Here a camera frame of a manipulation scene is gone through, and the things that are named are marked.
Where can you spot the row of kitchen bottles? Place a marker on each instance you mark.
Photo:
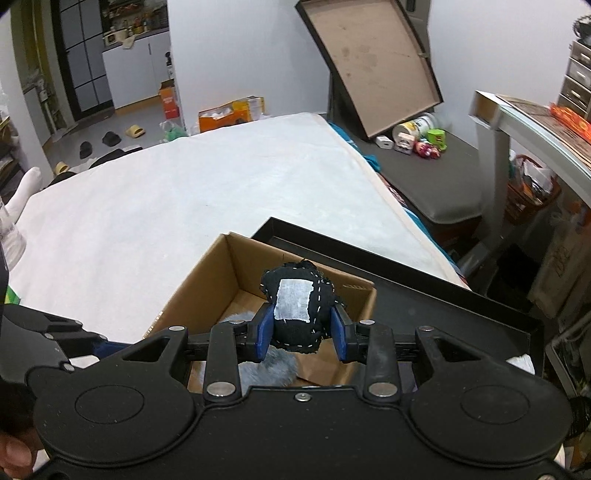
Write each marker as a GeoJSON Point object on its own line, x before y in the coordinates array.
{"type": "Point", "coordinates": [138, 18]}

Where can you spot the open orange cardboard box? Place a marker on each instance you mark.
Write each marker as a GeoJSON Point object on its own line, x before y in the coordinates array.
{"type": "Point", "coordinates": [221, 121]}

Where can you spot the red printed packet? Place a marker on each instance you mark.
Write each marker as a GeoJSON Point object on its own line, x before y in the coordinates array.
{"type": "Point", "coordinates": [570, 119]}

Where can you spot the tall orange carton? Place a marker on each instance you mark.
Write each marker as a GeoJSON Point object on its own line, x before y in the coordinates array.
{"type": "Point", "coordinates": [168, 104]}

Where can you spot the white plug adapter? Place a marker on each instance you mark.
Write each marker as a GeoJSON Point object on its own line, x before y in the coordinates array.
{"type": "Point", "coordinates": [403, 144]}

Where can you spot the brown patterned desk mat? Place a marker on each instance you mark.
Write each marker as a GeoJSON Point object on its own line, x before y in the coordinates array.
{"type": "Point", "coordinates": [535, 110]}

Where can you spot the grey padded bench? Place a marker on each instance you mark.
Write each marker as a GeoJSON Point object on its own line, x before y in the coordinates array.
{"type": "Point", "coordinates": [434, 184]}

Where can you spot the white jar yellow label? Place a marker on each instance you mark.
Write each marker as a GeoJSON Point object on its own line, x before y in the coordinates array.
{"type": "Point", "coordinates": [415, 125]}

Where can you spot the grey fluffy soft toy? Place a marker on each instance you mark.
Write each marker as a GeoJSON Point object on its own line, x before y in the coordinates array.
{"type": "Point", "coordinates": [277, 369]}

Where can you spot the yellow slipper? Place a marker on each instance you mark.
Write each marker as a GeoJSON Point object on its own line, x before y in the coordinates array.
{"type": "Point", "coordinates": [135, 131]}
{"type": "Point", "coordinates": [61, 168]}

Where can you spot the white charger block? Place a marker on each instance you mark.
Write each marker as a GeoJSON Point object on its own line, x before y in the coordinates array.
{"type": "Point", "coordinates": [384, 142]}

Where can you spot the green plastic bag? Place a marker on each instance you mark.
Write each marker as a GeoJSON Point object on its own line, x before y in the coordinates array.
{"type": "Point", "coordinates": [174, 133]}

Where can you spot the black framed brown board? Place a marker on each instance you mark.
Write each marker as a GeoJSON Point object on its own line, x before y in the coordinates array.
{"type": "Point", "coordinates": [369, 60]}

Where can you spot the person's left hand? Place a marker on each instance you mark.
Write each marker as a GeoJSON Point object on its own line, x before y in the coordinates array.
{"type": "Point", "coordinates": [11, 457]}

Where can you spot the grey glass-top desk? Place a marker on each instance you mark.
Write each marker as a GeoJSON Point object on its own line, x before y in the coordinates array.
{"type": "Point", "coordinates": [521, 129]}

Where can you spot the green cloth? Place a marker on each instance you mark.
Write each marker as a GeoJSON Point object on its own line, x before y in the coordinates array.
{"type": "Point", "coordinates": [14, 296]}

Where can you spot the black plastic tray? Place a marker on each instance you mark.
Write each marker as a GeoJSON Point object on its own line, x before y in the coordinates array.
{"type": "Point", "coordinates": [438, 314]}

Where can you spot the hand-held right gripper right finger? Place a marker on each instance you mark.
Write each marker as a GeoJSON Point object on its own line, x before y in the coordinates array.
{"type": "Point", "coordinates": [342, 339]}

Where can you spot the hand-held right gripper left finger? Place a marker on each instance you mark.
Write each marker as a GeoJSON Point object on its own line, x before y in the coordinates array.
{"type": "Point", "coordinates": [261, 334]}

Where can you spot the black stitched soft toy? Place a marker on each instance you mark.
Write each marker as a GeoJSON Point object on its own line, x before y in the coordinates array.
{"type": "Point", "coordinates": [295, 332]}

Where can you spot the pink doll toy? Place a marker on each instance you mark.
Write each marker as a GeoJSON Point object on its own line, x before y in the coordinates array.
{"type": "Point", "coordinates": [425, 150]}

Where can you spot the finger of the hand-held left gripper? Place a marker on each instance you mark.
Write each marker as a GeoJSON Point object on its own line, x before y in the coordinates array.
{"type": "Point", "coordinates": [60, 325]}
{"type": "Point", "coordinates": [92, 347]}

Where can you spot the green toy cup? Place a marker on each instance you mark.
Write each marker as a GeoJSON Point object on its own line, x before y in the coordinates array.
{"type": "Point", "coordinates": [437, 137]}

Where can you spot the white towel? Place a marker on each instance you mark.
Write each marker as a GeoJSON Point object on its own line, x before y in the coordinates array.
{"type": "Point", "coordinates": [521, 363]}

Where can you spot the white plastic wrapped bundle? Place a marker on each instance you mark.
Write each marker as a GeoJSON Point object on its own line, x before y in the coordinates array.
{"type": "Point", "coordinates": [25, 189]}

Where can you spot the black clothes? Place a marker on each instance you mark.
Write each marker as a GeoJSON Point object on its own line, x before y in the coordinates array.
{"type": "Point", "coordinates": [111, 156]}

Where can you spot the brown cardboard box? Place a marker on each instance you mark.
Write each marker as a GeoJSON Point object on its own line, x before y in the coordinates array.
{"type": "Point", "coordinates": [221, 267]}

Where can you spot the black framed glass door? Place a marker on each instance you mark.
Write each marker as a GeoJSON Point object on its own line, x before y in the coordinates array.
{"type": "Point", "coordinates": [83, 55]}

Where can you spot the white mattress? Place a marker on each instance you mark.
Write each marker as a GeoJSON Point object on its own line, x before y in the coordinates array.
{"type": "Point", "coordinates": [207, 194]}

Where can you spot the teal patterned sheet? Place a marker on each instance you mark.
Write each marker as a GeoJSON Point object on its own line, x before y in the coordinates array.
{"type": "Point", "coordinates": [344, 134]}

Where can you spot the beige dish cloth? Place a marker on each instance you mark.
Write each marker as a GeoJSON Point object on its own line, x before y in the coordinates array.
{"type": "Point", "coordinates": [128, 41]}

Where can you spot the grey drawer unit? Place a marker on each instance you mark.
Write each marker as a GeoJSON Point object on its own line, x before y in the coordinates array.
{"type": "Point", "coordinates": [577, 78]}

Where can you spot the white kitchen cabinet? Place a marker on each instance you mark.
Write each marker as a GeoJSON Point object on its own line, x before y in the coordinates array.
{"type": "Point", "coordinates": [134, 74]}

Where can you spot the beige tote bag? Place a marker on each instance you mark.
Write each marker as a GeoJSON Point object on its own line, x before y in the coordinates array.
{"type": "Point", "coordinates": [556, 267]}

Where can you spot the black slipper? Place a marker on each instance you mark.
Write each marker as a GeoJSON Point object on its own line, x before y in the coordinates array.
{"type": "Point", "coordinates": [86, 150]}
{"type": "Point", "coordinates": [111, 139]}

